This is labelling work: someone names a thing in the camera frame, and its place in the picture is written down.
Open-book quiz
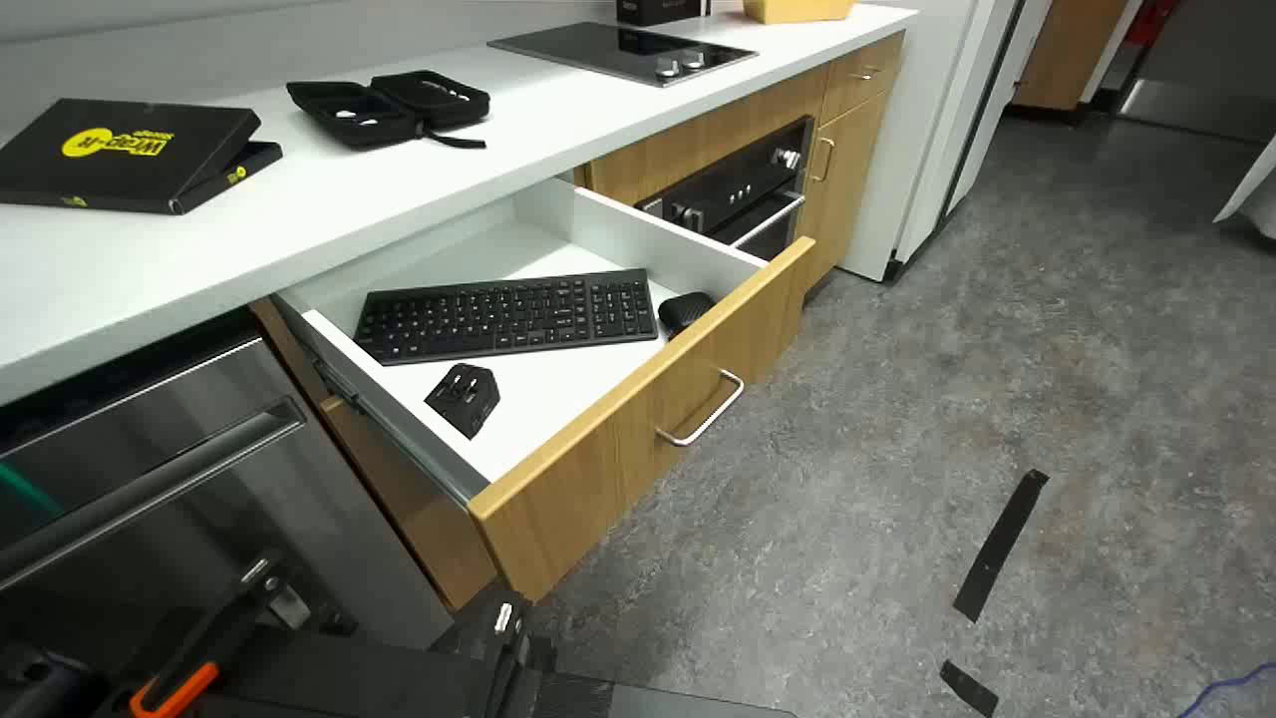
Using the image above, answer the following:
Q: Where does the wooden drawer with white interior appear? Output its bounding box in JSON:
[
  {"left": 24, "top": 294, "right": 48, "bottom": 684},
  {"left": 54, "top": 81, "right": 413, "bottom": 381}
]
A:
[{"left": 271, "top": 177, "right": 820, "bottom": 612}]

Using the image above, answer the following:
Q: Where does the black computer mouse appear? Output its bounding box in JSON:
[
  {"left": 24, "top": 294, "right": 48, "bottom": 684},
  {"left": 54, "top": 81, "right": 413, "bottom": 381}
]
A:
[{"left": 652, "top": 289, "right": 716, "bottom": 341}]

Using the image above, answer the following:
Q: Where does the black keyboard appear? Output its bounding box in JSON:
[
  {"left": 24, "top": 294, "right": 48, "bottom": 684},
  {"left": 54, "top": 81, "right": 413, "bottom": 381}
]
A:
[{"left": 351, "top": 269, "right": 660, "bottom": 373}]

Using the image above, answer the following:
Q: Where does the small black angular device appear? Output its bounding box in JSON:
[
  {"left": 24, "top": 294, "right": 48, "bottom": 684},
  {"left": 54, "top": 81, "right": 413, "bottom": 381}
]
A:
[{"left": 421, "top": 359, "right": 507, "bottom": 444}]

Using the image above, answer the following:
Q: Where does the black built-in oven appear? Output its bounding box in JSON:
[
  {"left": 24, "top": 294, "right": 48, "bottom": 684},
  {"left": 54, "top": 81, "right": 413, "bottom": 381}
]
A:
[{"left": 638, "top": 116, "right": 812, "bottom": 262}]

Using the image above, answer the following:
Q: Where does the wooden cabinet door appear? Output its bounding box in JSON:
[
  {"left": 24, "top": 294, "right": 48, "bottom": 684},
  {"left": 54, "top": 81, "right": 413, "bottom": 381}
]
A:
[{"left": 793, "top": 38, "right": 910, "bottom": 294}]

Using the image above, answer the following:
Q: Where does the black glass cooktop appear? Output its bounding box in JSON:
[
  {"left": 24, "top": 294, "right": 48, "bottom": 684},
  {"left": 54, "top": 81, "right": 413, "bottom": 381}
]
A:
[{"left": 486, "top": 15, "right": 756, "bottom": 91}]

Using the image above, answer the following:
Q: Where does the black countertop appliance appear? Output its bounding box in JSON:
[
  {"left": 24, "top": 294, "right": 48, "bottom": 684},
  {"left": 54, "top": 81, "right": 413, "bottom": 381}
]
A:
[{"left": 615, "top": 0, "right": 711, "bottom": 27}]

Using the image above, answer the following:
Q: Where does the open black zipper case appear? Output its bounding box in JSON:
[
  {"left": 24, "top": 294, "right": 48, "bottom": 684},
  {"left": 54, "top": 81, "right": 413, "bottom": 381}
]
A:
[{"left": 281, "top": 69, "right": 495, "bottom": 153}]

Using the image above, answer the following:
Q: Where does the white refrigerator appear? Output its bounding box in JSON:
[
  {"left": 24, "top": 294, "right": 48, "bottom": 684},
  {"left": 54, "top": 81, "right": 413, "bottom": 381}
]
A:
[{"left": 841, "top": 0, "right": 1055, "bottom": 289}]

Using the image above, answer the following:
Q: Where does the wooden block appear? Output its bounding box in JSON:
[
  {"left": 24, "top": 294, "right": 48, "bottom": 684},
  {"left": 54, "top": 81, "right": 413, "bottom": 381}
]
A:
[{"left": 741, "top": 0, "right": 858, "bottom": 27}]

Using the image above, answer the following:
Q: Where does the stainless steel dishwasher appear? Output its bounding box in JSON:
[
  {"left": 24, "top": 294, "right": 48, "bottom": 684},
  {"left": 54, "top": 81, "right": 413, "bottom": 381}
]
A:
[{"left": 0, "top": 310, "right": 456, "bottom": 670}]

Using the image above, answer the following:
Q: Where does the long black tape strip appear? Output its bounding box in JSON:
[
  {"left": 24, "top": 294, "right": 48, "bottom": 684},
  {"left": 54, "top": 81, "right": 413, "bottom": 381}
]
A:
[{"left": 950, "top": 468, "right": 1051, "bottom": 625}]

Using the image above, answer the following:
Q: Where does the short black tape strip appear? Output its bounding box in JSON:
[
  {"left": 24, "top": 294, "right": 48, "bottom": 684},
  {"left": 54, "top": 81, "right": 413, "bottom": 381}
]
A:
[{"left": 938, "top": 658, "right": 1003, "bottom": 718}]

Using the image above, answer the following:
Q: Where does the wooden background door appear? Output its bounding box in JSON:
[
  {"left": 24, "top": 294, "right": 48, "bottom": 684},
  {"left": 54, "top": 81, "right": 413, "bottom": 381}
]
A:
[{"left": 1014, "top": 0, "right": 1132, "bottom": 116}]

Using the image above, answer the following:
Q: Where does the orange and black clamp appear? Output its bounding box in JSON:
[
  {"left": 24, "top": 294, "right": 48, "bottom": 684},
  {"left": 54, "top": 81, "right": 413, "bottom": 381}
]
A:
[{"left": 126, "top": 564, "right": 285, "bottom": 718}]

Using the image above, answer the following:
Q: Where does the black box with yellow logo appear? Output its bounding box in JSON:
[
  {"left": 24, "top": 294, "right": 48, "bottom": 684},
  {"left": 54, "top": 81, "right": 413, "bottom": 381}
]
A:
[{"left": 0, "top": 96, "right": 285, "bottom": 220}]

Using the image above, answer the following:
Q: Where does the silver drawer handle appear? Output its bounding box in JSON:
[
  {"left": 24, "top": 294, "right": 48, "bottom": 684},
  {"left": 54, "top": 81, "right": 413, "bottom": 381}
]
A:
[{"left": 652, "top": 367, "right": 749, "bottom": 450}]

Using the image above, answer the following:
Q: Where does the dark dishwasher handle bar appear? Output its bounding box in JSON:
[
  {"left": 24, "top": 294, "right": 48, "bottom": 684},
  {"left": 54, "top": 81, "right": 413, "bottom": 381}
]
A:
[{"left": 0, "top": 397, "right": 312, "bottom": 596}]

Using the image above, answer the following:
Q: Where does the blue cable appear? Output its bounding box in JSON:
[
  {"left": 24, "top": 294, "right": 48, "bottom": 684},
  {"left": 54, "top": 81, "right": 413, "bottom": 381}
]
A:
[{"left": 1172, "top": 653, "right": 1276, "bottom": 718}]

